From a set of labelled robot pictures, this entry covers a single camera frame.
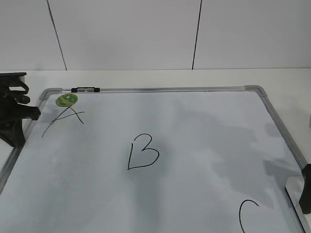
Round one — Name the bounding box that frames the green round magnet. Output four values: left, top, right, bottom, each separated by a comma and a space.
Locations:
55, 93, 78, 107

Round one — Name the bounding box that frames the white whiteboard eraser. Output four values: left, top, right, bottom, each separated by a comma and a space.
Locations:
285, 176, 311, 233

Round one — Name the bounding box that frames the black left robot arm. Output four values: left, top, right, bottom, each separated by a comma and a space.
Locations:
0, 72, 41, 148

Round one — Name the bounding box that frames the whiteboard with aluminium frame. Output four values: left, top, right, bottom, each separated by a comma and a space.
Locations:
0, 85, 307, 233

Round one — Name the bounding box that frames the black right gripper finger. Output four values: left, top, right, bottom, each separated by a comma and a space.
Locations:
299, 164, 311, 214

